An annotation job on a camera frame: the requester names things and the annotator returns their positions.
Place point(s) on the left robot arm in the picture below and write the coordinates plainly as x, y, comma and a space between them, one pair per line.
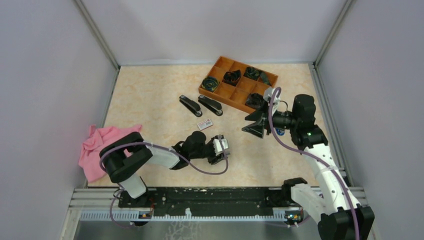
122, 159

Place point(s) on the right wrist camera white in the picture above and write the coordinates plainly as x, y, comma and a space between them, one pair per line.
271, 98

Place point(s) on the orange compartment tray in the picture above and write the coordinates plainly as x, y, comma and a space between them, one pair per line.
235, 96

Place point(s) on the dark green flat item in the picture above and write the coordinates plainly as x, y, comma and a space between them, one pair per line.
264, 78

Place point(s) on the blue stapler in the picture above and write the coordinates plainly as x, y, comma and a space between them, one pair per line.
280, 132

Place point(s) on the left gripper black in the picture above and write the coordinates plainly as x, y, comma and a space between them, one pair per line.
215, 158

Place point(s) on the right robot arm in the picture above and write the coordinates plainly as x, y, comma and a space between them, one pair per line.
337, 212

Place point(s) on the black coiled item centre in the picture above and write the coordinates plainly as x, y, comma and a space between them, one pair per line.
232, 77

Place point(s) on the black coiled item upper right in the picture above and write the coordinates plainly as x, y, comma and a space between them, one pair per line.
252, 73

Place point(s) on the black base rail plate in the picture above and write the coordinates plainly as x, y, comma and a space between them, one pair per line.
211, 202

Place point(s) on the pink cloth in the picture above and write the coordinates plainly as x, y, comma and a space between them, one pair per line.
98, 139

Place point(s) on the black coiled item blue-green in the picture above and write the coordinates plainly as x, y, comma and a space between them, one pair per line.
210, 83

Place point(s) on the red white staple box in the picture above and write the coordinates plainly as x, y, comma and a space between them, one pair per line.
207, 123

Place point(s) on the black stapler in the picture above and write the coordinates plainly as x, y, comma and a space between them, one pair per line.
212, 105
191, 105

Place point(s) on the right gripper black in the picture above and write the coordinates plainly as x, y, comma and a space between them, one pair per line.
261, 116

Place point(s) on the black coiled item lower right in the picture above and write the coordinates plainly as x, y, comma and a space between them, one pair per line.
255, 101

